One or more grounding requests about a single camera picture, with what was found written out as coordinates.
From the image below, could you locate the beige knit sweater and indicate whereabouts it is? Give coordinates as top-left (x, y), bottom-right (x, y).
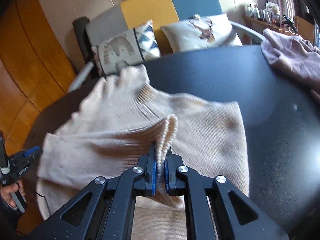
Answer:
top-left (36, 66), bottom-right (249, 239)

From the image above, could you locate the person left hand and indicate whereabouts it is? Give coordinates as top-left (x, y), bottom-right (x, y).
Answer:
top-left (1, 180), bottom-right (25, 209)

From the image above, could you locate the orange wooden cabinet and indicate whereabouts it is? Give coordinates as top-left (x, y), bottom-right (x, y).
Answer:
top-left (0, 0), bottom-right (78, 235)

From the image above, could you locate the tiger print cushion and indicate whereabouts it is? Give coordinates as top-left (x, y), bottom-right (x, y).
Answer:
top-left (92, 20), bottom-right (161, 75)

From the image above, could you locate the mauve knit garment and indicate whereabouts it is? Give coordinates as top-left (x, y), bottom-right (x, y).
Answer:
top-left (261, 29), bottom-right (319, 102)

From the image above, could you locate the deer print cushion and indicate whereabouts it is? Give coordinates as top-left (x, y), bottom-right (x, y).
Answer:
top-left (161, 14), bottom-right (242, 53)

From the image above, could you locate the wooden side table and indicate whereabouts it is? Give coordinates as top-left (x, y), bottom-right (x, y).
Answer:
top-left (242, 15), bottom-right (299, 36)

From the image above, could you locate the grey yellow blue sofa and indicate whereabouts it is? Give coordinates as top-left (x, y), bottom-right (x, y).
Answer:
top-left (68, 0), bottom-right (267, 93)

